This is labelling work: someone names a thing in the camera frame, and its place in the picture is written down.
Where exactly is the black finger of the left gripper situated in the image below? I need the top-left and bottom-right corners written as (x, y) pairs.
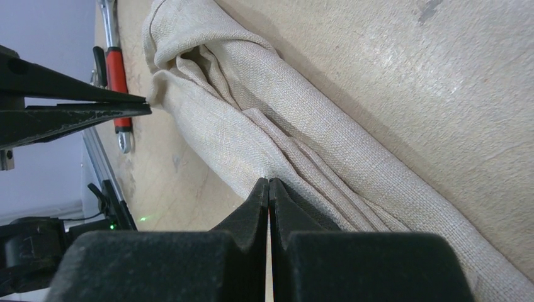
top-left (1, 45), bottom-right (145, 104)
top-left (1, 103), bottom-right (152, 149)

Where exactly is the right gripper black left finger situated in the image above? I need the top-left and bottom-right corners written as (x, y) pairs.
top-left (46, 178), bottom-right (269, 301)

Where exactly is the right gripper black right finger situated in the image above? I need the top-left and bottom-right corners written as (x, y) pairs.
top-left (269, 178), bottom-right (474, 301)

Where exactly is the beige cloth napkin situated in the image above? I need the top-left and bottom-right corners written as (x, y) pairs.
top-left (143, 1), bottom-right (533, 301)

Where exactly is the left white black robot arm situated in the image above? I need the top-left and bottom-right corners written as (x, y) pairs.
top-left (1, 47), bottom-right (151, 296)

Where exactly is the aluminium frame rail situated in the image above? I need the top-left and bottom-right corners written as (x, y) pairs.
top-left (82, 127), bottom-right (124, 201)

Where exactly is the red handled wrench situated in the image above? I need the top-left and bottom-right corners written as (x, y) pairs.
top-left (97, 0), bottom-right (133, 154)

